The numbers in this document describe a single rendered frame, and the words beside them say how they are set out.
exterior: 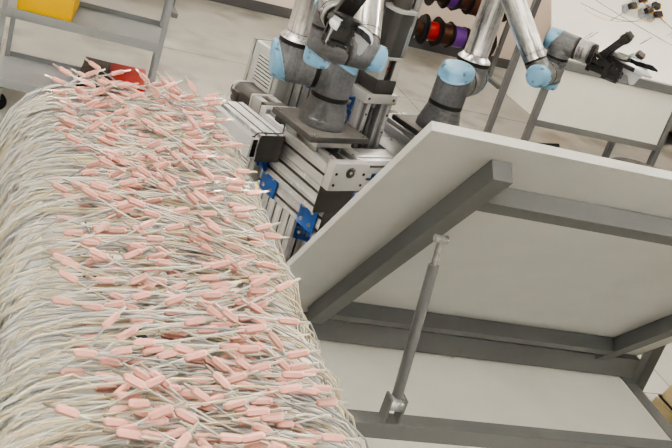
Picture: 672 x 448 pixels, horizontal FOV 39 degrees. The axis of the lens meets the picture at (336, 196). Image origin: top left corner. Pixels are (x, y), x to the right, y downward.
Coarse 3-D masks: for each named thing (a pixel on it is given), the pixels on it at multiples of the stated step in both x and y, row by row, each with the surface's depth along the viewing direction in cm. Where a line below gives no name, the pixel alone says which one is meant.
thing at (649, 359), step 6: (660, 348) 281; (642, 354) 285; (648, 354) 282; (654, 354) 281; (660, 354) 282; (642, 360) 284; (648, 360) 282; (654, 360) 282; (642, 366) 284; (648, 366) 283; (654, 366) 283; (636, 372) 286; (642, 372) 283; (648, 372) 284; (636, 378) 285; (642, 378) 284; (648, 378) 285; (642, 384) 285; (642, 390) 287
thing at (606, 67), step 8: (592, 48) 304; (592, 56) 305; (600, 56) 305; (608, 56) 304; (616, 56) 302; (624, 56) 303; (592, 64) 307; (600, 64) 306; (608, 64) 303; (600, 72) 308; (608, 72) 304; (616, 72) 303; (608, 80) 304; (616, 80) 303
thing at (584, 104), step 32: (576, 0) 699; (608, 0) 711; (640, 0) 714; (576, 32) 692; (608, 32) 704; (640, 32) 716; (512, 64) 730; (576, 64) 680; (512, 96) 730; (544, 96) 685; (576, 96) 695; (608, 96) 702; (640, 96) 709; (576, 128) 705; (608, 128) 714; (640, 128) 722
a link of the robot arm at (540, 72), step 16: (512, 0) 299; (512, 16) 300; (528, 16) 300; (512, 32) 304; (528, 32) 300; (528, 48) 300; (528, 64) 302; (544, 64) 300; (528, 80) 300; (544, 80) 298
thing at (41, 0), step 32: (32, 0) 509; (64, 0) 511; (0, 32) 505; (96, 32) 512; (128, 32) 534; (160, 32) 553; (0, 64) 542; (32, 64) 557; (64, 64) 566; (0, 96) 521
